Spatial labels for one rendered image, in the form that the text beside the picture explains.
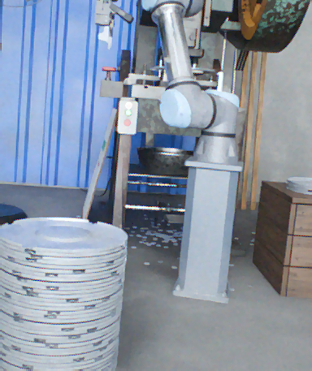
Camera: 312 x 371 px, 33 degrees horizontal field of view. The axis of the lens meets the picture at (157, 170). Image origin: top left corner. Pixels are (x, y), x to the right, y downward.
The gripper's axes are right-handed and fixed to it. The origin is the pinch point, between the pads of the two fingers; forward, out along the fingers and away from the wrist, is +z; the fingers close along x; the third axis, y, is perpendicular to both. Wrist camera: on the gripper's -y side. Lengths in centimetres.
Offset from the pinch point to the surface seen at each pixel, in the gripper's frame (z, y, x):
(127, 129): 33.4, -9.2, 12.2
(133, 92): 17.6, -11.8, -7.8
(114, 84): 15.6, -3.1, 3.2
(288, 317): 84, -61, 75
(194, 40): -7.5, -37.3, -11.4
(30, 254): 55, 14, 122
